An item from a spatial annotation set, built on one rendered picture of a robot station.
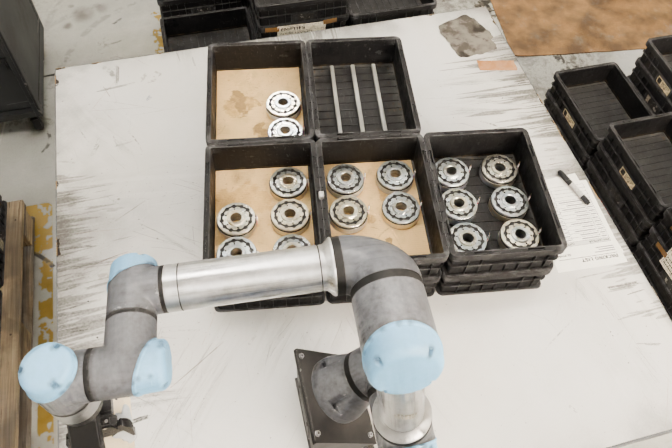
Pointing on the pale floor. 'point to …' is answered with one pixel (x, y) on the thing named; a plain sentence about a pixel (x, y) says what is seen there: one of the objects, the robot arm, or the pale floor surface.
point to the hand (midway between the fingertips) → (112, 446)
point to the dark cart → (19, 47)
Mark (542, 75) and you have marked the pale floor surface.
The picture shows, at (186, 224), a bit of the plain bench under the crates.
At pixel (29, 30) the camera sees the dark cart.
